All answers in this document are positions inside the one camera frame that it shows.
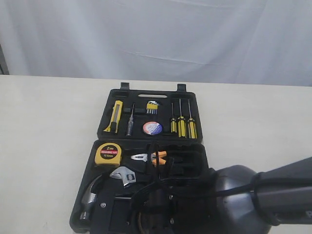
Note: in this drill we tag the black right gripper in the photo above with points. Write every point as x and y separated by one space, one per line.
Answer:
127 211

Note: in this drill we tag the orange black handled pliers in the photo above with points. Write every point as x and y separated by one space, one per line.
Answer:
163 157

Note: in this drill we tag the black electrical tape roll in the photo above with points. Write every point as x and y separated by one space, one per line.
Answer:
152 128

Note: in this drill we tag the yellow tape measure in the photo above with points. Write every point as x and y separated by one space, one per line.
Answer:
108 154

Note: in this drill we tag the yellow utility knife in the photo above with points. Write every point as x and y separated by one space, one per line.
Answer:
115 118

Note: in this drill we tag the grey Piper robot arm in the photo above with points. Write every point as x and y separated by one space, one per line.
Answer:
233 200

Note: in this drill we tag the black plastic tool case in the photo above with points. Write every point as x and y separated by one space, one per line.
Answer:
191 150

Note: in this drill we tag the silver adjustable wrench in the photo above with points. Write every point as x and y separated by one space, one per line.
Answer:
129 177

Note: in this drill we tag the small yellow black screwdriver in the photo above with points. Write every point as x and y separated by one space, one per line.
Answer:
173 120

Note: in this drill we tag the steel claw hammer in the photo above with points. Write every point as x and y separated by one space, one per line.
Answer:
89 198

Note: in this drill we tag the clear voltage tester screwdriver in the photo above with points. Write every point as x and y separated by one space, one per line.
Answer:
130 122

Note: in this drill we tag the yellow hex key set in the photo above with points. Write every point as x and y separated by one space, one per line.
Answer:
152 107

